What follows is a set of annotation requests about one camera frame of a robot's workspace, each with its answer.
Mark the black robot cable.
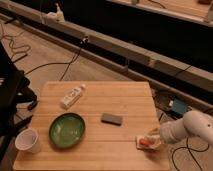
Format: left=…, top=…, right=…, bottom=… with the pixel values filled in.
left=154, top=89, right=213, bottom=171

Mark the red orange pepper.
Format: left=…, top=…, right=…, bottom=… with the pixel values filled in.
left=139, top=139, right=152, bottom=147

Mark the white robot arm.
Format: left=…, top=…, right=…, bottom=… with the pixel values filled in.
left=147, top=110, right=213, bottom=149

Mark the black floor cable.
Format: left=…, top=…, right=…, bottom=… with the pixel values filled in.
left=24, top=36, right=90, bottom=82

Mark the black rectangular block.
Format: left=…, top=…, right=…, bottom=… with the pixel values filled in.
left=101, top=113, right=123, bottom=126

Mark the green bowl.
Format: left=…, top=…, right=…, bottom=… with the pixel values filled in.
left=49, top=113, right=86, bottom=149

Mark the blue control box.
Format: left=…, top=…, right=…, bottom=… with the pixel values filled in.
left=169, top=98, right=189, bottom=118

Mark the white sponge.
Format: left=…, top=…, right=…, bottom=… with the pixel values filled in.
left=136, top=135, right=160, bottom=150

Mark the white paper cup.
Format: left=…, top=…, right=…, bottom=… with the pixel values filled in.
left=15, top=128, right=41, bottom=153

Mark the black chair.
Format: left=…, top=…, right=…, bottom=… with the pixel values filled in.
left=0, top=42, right=37, bottom=163

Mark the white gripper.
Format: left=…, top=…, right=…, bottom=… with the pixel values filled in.
left=148, top=123, right=176, bottom=148

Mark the white plastic bottle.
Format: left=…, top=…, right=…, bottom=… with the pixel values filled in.
left=60, top=84, right=86, bottom=109

